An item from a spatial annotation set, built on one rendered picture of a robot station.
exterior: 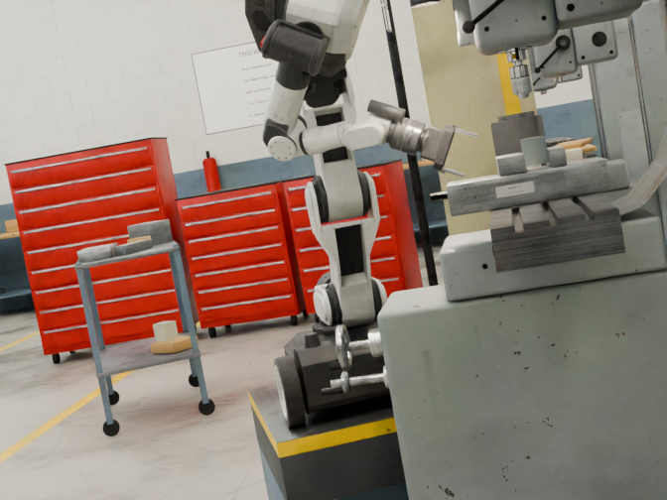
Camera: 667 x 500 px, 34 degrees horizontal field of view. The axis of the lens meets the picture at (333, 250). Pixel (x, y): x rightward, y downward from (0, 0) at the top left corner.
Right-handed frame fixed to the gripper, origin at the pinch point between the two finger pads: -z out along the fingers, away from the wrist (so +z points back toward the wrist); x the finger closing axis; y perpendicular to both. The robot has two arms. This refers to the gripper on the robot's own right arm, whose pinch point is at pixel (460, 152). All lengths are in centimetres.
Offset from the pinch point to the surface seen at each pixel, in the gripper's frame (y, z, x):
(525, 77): -22.3, -10.4, 21.6
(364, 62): 873, 176, 48
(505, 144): 5.7, -10.3, 5.6
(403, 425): -34, -9, -64
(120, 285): 432, 221, -165
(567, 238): -86, -28, -8
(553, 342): -34, -36, -34
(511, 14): -30.8, -3.0, 33.7
